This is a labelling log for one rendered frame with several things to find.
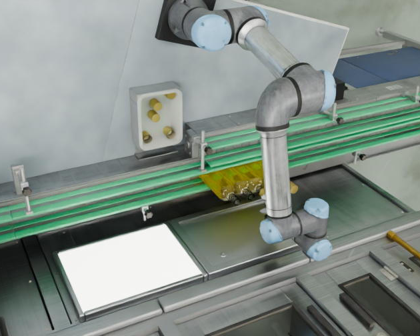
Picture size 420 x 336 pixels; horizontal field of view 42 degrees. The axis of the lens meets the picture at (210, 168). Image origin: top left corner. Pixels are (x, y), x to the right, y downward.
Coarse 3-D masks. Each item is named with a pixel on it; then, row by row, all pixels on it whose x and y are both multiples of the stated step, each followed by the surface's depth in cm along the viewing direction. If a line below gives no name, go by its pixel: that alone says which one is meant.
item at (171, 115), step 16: (144, 96) 194; (160, 96) 205; (176, 96) 203; (144, 112) 205; (160, 112) 208; (176, 112) 206; (144, 128) 208; (160, 128) 211; (176, 128) 210; (144, 144) 206; (160, 144) 207
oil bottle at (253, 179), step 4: (244, 164) 214; (236, 168) 212; (240, 168) 211; (244, 168) 211; (248, 168) 212; (240, 172) 209; (244, 172) 209; (248, 172) 209; (252, 172) 209; (244, 176) 207; (248, 176) 206; (252, 176) 206; (256, 176) 206; (248, 180) 205; (252, 180) 204; (256, 180) 204; (260, 180) 205; (252, 184) 204; (256, 184) 204; (252, 188) 204; (252, 192) 206
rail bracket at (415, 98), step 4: (416, 88) 242; (400, 92) 249; (404, 92) 248; (408, 92) 248; (416, 92) 242; (404, 96) 248; (408, 96) 247; (412, 96) 244; (416, 96) 243; (412, 100) 245; (416, 100) 243
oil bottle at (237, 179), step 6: (228, 168) 211; (234, 168) 211; (228, 174) 207; (234, 174) 207; (240, 174) 207; (234, 180) 203; (240, 180) 203; (246, 180) 203; (240, 186) 201; (246, 186) 202; (240, 192) 202
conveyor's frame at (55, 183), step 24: (360, 96) 244; (384, 96) 246; (216, 120) 219; (240, 120) 220; (72, 168) 203; (96, 168) 203; (120, 168) 204; (144, 168) 204; (0, 192) 188; (48, 192) 189
